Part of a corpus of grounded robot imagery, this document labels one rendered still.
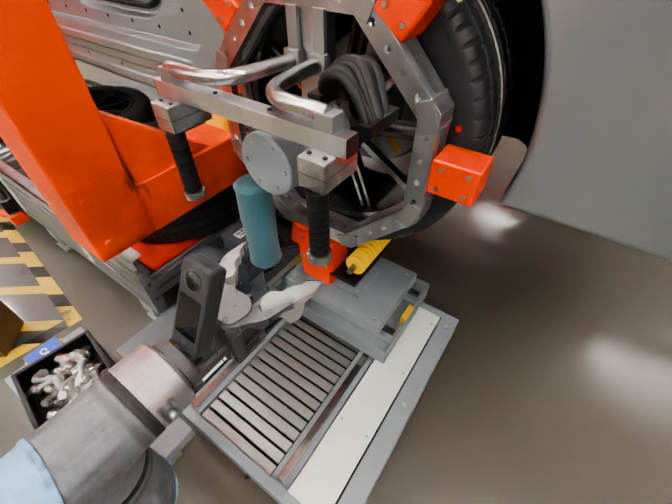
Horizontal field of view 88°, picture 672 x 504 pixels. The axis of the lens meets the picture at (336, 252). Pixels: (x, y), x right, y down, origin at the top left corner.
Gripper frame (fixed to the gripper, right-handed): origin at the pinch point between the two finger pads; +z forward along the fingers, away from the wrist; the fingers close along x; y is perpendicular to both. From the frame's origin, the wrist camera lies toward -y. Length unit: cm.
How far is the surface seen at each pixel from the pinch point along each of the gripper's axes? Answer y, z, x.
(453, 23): -24.3, 38.4, 5.6
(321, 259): 6.4, 8.0, 1.1
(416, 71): -19.0, 30.2, 4.1
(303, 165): -11.1, 7.9, -1.5
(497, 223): 83, 144, 17
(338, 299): 60, 38, -15
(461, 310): 83, 77, 21
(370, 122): -15.3, 17.1, 3.7
